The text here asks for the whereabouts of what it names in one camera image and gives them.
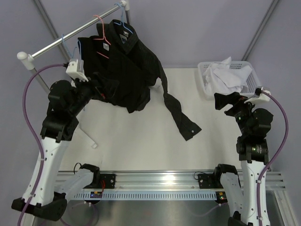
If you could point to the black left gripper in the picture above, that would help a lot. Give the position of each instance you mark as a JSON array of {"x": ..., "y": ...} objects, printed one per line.
[{"x": 103, "y": 87}]

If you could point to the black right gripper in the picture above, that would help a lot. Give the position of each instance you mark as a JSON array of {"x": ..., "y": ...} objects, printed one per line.
[{"x": 234, "y": 98}]

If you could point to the white dress shirt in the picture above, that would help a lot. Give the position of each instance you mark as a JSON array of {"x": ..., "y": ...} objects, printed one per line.
[{"x": 220, "y": 78}]

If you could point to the pink wire hanger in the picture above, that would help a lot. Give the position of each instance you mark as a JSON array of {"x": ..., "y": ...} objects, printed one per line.
[{"x": 106, "y": 43}]

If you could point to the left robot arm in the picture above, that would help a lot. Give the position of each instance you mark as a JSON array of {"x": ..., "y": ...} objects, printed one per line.
[{"x": 42, "y": 198}]

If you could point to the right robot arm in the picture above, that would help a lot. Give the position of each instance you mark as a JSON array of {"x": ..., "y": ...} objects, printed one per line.
[{"x": 247, "y": 199}]

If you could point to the black striped shirt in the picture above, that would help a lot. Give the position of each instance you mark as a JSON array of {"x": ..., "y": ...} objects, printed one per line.
[{"x": 145, "y": 64}]

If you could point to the white plastic basket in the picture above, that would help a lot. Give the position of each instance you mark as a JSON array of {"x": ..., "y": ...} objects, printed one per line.
[{"x": 252, "y": 81}]

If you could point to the silver clothes rack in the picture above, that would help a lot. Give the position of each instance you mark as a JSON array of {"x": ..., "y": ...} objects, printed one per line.
[{"x": 27, "y": 59}]

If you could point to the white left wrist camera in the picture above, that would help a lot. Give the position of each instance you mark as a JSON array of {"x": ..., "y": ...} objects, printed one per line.
[{"x": 75, "y": 69}]

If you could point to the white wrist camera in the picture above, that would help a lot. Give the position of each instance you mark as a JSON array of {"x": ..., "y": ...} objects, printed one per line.
[
  {"x": 75, "y": 69},
  {"x": 260, "y": 96}
]

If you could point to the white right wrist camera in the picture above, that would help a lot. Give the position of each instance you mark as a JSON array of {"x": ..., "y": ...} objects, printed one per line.
[{"x": 260, "y": 96}]

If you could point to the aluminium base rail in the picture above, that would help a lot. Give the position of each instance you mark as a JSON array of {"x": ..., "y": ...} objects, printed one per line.
[{"x": 165, "y": 180}]

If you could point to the white slotted cable duct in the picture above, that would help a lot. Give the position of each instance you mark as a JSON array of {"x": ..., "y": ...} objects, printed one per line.
[{"x": 150, "y": 195}]

